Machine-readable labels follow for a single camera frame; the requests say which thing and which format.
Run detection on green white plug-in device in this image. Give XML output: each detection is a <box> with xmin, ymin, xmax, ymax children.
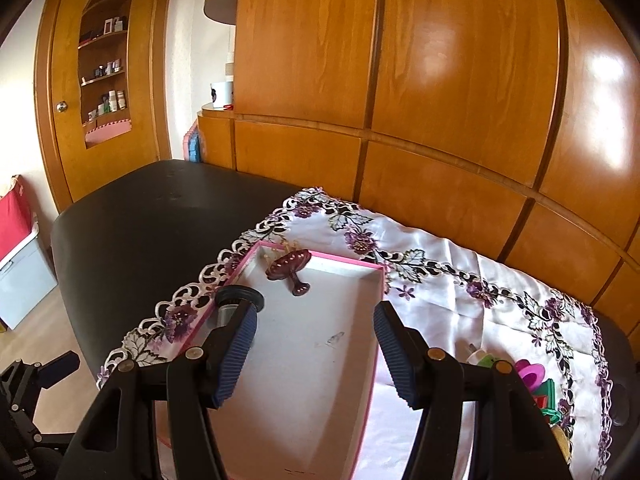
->
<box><xmin>466</xmin><ymin>344</ymin><xmax>498</xmax><ymax>368</ymax></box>

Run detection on clear jar black lid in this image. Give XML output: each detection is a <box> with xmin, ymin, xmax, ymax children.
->
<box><xmin>204</xmin><ymin>285</ymin><xmax>265</xmax><ymax>352</ymax></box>

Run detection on magenta round strainer cup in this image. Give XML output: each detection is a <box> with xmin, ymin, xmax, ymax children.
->
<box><xmin>514</xmin><ymin>359</ymin><xmax>546</xmax><ymax>391</ymax></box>

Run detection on pink white shallow tray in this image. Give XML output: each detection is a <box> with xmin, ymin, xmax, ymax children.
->
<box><xmin>156</xmin><ymin>239</ymin><xmax>388</xmax><ymax>480</ymax></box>

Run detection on teal plastic funnel stand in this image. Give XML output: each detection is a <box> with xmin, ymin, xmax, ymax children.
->
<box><xmin>532</xmin><ymin>378</ymin><xmax>562</xmax><ymax>426</ymax></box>

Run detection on grey storage box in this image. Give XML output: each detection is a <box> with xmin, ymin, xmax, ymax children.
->
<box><xmin>0</xmin><ymin>174</ymin><xmax>59</xmax><ymax>331</ymax></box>

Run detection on pink blue leaning board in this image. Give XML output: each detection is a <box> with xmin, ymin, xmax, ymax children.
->
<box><xmin>182</xmin><ymin>122</ymin><xmax>202</xmax><ymax>162</ymax></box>

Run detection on silver door knob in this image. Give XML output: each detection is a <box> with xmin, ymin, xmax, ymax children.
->
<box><xmin>55</xmin><ymin>101</ymin><xmax>68</xmax><ymax>113</ymax></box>

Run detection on wooden door with shelves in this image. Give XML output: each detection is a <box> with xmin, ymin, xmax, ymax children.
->
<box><xmin>35</xmin><ymin>0</ymin><xmax>170</xmax><ymax>210</ymax></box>

